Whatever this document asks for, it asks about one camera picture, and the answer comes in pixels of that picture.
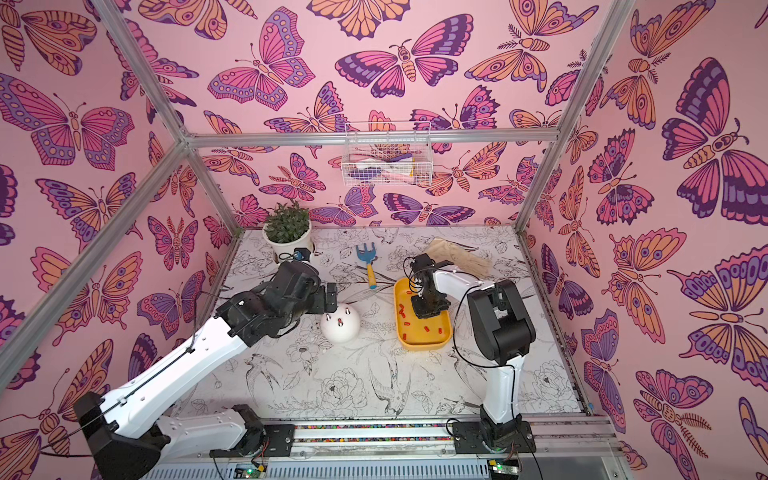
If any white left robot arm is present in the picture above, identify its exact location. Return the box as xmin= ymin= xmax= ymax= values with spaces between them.
xmin=74 ymin=261 xmax=338 ymax=479

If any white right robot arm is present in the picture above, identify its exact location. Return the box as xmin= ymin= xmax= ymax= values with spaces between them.
xmin=404 ymin=254 xmax=536 ymax=454

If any white dome with screws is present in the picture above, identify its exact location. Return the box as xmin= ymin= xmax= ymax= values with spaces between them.
xmin=319 ymin=303 xmax=361 ymax=345

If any yellow plastic tray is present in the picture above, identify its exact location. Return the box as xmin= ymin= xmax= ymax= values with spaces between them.
xmin=394 ymin=278 xmax=452 ymax=351

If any cream fabric work glove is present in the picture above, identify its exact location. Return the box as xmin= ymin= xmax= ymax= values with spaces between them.
xmin=425 ymin=238 xmax=491 ymax=279

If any blue yellow garden rake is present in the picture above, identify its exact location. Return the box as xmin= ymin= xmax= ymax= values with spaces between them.
xmin=355 ymin=242 xmax=378 ymax=290

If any green plant in white pot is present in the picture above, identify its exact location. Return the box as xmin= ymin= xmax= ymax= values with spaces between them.
xmin=262 ymin=200 xmax=315 ymax=263

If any white wire wall basket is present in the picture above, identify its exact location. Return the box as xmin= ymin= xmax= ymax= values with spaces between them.
xmin=338 ymin=121 xmax=434 ymax=187

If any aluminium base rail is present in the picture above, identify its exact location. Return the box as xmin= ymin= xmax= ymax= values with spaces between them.
xmin=155 ymin=415 xmax=622 ymax=467

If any aluminium frame corner post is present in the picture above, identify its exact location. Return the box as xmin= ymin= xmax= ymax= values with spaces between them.
xmin=93 ymin=0 xmax=240 ymax=236

